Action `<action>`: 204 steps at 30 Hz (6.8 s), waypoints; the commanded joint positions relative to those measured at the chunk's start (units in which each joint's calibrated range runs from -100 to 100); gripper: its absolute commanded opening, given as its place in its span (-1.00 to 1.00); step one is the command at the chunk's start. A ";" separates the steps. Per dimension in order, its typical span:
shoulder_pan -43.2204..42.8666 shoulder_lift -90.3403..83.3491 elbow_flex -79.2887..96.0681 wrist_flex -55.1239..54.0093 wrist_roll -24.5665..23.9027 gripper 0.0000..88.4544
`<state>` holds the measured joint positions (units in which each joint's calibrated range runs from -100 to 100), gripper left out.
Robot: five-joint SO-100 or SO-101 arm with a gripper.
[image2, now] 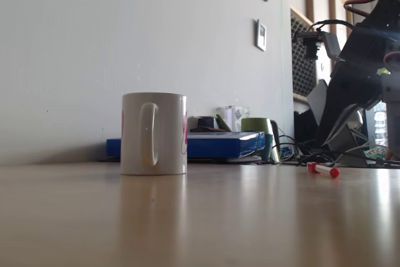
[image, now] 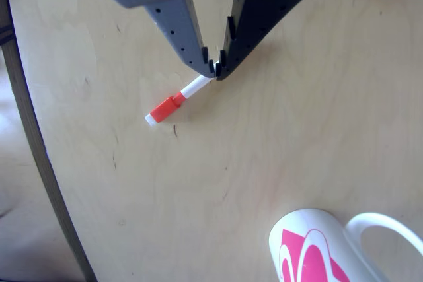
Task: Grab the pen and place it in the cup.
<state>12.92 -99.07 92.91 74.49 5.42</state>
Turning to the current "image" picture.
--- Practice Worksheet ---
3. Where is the red and white marker pen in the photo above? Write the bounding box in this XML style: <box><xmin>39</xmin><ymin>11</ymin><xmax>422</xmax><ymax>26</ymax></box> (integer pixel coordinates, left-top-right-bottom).
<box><xmin>144</xmin><ymin>60</ymin><xmax>219</xmax><ymax>127</ymax></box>

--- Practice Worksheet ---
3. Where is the white mug with pink print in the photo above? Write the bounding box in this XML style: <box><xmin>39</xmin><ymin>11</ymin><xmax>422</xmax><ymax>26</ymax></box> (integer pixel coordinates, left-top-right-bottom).
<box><xmin>268</xmin><ymin>208</ymin><xmax>423</xmax><ymax>282</ymax></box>

